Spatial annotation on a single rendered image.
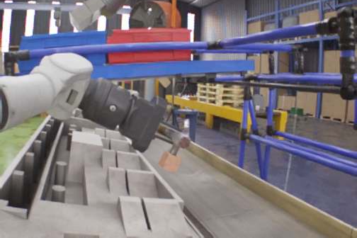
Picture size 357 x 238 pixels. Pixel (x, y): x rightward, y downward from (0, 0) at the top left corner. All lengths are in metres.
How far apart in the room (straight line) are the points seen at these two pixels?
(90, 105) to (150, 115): 0.12
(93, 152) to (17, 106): 0.53
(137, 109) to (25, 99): 0.24
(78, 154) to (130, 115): 0.37
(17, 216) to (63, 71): 0.24
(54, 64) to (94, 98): 0.10
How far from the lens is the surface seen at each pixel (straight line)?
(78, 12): 7.34
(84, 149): 0.85
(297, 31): 0.62
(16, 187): 0.56
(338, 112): 10.46
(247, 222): 0.88
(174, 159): 0.54
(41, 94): 0.40
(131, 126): 0.52
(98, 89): 0.49
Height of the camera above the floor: 1.19
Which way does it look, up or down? 5 degrees down
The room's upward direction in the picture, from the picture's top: 2 degrees clockwise
